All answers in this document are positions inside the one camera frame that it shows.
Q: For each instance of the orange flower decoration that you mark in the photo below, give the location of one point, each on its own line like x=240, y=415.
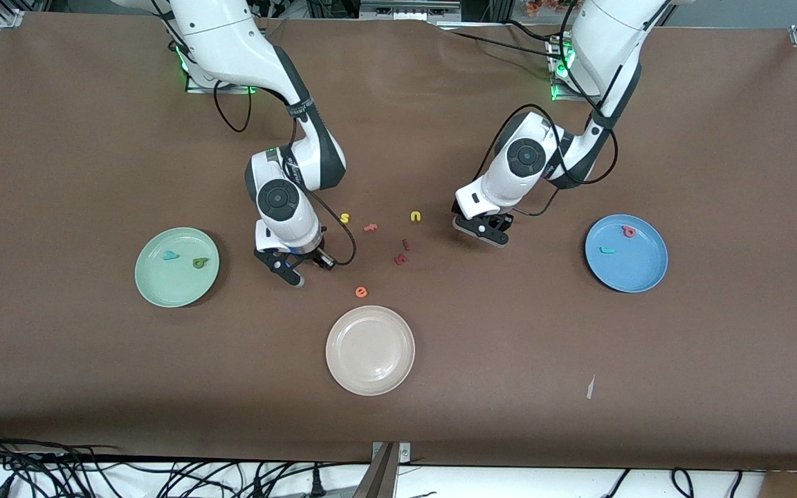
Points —
x=547, y=5

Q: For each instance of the metal corner bracket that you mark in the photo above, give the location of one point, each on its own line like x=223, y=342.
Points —
x=11, y=19

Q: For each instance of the metal table bracket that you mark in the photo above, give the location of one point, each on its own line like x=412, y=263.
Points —
x=404, y=451

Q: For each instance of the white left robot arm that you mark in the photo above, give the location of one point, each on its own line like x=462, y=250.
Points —
x=606, y=34

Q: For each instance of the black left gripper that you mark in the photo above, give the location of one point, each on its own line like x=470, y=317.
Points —
x=504, y=220

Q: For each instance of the dark red letter k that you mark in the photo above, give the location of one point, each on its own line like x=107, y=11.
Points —
x=400, y=260

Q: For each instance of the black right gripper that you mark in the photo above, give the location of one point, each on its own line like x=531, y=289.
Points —
x=313, y=255

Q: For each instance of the grey box behind table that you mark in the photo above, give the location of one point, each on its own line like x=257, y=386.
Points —
x=409, y=8

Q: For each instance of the brown table cover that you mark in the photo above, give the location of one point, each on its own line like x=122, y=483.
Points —
x=398, y=138

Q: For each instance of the green plate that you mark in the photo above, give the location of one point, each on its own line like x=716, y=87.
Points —
x=177, y=283

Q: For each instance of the blue plate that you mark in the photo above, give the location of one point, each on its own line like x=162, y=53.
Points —
x=637, y=266

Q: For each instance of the small grey paper scrap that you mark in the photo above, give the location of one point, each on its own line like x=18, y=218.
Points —
x=590, y=389

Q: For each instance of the green letter b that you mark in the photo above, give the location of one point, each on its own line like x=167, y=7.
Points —
x=196, y=265

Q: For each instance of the beige plate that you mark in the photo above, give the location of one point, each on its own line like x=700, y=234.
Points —
x=369, y=350

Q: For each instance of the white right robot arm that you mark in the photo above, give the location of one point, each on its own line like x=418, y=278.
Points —
x=232, y=41

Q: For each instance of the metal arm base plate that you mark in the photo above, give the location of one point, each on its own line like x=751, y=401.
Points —
x=559, y=95
x=194, y=88

